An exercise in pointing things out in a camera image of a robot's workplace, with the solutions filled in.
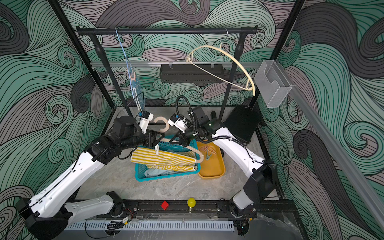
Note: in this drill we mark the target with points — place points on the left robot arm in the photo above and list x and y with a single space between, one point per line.
48 213

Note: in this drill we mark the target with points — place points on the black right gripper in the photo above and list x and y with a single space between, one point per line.
183 139

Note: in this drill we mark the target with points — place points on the yellow striped towel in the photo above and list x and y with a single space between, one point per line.
169 161

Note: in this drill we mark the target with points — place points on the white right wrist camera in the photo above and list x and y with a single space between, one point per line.
180 122

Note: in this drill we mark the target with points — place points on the white clothespin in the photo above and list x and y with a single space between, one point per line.
157 150

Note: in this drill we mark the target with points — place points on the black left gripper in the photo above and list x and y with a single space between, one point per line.
152 142

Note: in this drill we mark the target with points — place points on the mint green clothespin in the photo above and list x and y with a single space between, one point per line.
209 155

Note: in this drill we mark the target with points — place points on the orange plastic tray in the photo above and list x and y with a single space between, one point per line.
215 166

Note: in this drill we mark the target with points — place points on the black clothes rack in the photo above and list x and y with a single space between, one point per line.
100 51

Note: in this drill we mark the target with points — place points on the red diamond marker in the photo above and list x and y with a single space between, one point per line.
164 205

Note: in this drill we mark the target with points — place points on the orange clothespin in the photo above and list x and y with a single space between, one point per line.
210 150

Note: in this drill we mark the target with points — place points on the blue rabbit print towel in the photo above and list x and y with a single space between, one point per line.
136 89

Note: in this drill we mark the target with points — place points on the light blue wire hanger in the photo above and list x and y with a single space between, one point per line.
128 63

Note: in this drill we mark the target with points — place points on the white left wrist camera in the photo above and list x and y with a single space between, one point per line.
145 118

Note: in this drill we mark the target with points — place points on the light blue terry towel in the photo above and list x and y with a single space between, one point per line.
151 173

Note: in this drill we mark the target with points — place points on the white slotted cable duct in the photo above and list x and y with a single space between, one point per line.
182 225

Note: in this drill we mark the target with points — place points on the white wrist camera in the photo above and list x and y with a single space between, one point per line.
145 118
180 122

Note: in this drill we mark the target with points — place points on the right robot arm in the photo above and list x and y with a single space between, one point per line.
261 175

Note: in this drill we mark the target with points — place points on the teal plastic basket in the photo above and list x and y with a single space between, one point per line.
166 146

